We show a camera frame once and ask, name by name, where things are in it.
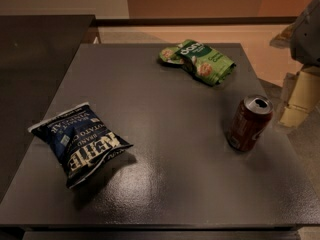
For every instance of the green snack bag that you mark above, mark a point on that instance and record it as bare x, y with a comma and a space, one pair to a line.
199, 60

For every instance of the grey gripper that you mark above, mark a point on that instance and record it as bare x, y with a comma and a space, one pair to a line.
307, 39

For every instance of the red coke can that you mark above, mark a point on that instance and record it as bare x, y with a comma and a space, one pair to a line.
251, 118

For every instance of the blue kettle chips bag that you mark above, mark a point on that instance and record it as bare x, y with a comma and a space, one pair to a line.
80, 141

